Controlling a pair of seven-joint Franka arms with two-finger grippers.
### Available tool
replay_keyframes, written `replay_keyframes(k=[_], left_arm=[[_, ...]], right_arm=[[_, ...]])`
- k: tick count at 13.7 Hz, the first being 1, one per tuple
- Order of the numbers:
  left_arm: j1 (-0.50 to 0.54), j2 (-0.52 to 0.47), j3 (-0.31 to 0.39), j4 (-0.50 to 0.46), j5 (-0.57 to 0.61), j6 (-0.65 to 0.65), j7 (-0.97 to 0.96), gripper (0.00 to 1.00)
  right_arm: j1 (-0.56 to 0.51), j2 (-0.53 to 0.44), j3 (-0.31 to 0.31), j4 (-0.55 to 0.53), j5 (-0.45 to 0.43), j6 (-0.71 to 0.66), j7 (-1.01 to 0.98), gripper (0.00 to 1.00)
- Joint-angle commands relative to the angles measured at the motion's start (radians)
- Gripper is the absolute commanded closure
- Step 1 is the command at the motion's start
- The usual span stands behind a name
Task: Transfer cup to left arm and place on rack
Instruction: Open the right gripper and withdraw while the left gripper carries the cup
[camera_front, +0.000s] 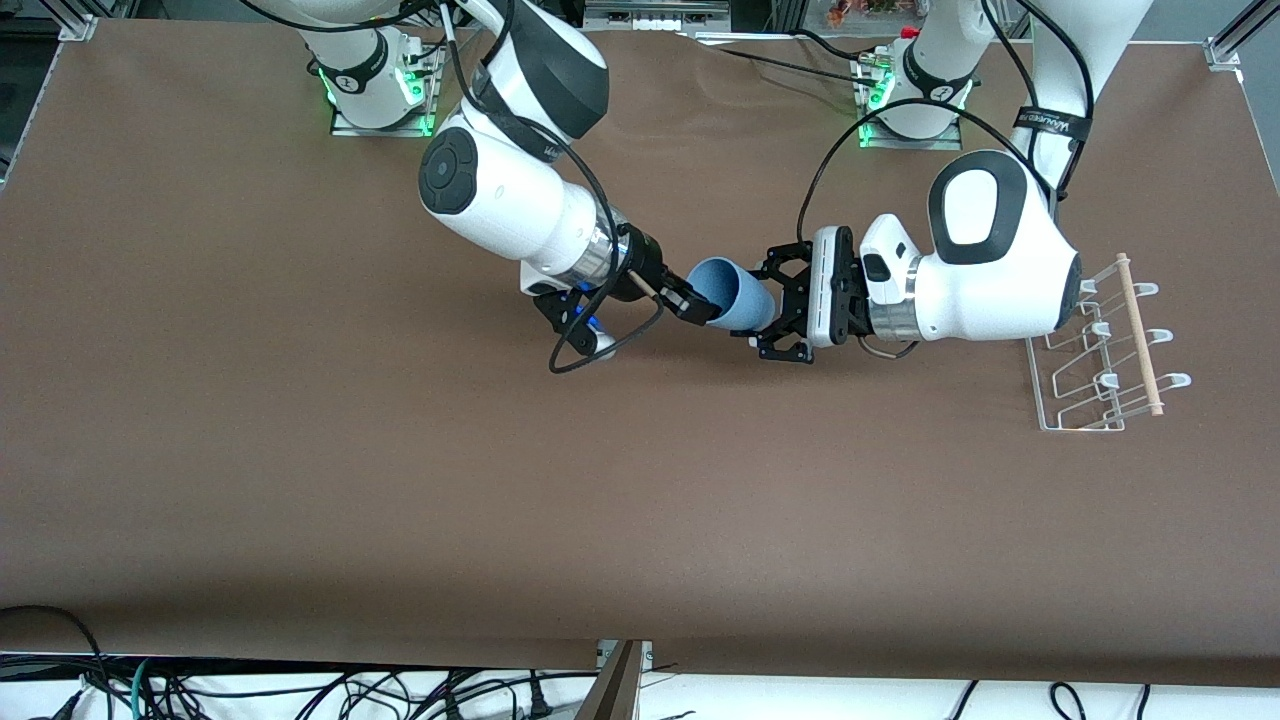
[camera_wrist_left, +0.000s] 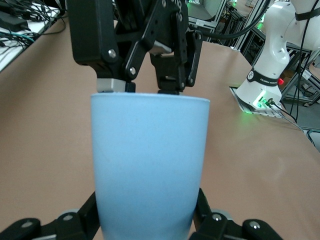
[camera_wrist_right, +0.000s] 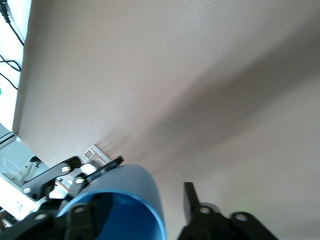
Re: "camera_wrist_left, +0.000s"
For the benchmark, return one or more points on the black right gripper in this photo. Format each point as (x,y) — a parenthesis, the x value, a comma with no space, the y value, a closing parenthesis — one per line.
(130,17)

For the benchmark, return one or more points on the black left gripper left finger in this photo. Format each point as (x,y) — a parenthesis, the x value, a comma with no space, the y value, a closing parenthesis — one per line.
(50,228)

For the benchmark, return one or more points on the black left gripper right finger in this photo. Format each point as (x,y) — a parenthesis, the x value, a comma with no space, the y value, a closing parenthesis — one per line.
(220,227)

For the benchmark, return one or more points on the light blue plastic cup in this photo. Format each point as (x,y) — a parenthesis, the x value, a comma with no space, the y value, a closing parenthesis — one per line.
(150,162)

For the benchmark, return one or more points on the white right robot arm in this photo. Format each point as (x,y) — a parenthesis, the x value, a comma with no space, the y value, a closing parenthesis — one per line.
(275,37)

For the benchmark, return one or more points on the black power adapter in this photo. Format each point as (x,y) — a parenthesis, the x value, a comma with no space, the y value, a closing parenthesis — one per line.
(12,22)

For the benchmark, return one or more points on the aluminium profile frame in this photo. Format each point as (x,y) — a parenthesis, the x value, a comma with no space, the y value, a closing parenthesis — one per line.
(212,15)

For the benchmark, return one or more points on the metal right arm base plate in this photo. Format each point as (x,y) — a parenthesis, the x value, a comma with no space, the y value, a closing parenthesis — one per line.
(243,108)

